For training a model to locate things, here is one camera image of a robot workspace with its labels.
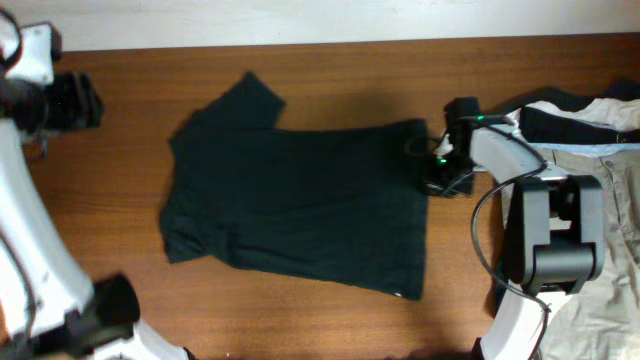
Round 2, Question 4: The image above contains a dark green t-shirt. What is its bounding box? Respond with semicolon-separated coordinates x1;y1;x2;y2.
160;73;428;301

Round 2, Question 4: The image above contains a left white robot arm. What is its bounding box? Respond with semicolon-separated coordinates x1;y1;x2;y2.
1;10;193;360

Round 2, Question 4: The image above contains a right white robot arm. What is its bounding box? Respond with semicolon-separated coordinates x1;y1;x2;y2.
424;97;605;360

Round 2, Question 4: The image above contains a black garment in pile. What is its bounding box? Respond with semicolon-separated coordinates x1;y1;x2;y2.
491;78;639;145

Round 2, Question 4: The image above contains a light blue garment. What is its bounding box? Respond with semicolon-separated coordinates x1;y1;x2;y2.
532;143;640;158

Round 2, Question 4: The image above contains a white garment in pile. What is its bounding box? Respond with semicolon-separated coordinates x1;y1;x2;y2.
507;98;639;132

